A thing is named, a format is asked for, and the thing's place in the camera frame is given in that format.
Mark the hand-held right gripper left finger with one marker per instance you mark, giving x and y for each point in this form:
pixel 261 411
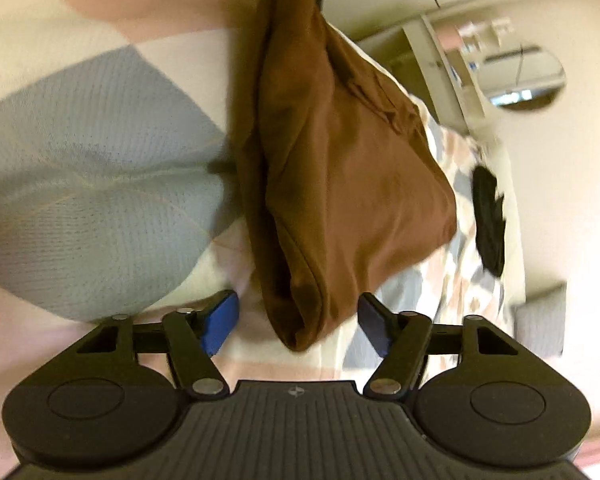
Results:
pixel 221 320

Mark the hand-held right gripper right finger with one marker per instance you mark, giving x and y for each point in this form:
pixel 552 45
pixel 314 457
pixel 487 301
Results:
pixel 375 322

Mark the brown shirt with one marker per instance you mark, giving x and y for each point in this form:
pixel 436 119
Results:
pixel 340 170

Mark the cream vanity desk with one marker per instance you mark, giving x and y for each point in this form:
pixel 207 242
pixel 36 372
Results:
pixel 445 75

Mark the black garment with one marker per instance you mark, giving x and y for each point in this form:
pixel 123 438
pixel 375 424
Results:
pixel 489 220

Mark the grey woven cushion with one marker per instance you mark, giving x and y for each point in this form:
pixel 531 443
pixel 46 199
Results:
pixel 540 320

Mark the checkered bear print quilt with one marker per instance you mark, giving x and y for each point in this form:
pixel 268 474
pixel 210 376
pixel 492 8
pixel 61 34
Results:
pixel 105 160

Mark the oval mirror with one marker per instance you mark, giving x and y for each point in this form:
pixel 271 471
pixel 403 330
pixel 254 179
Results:
pixel 522 77

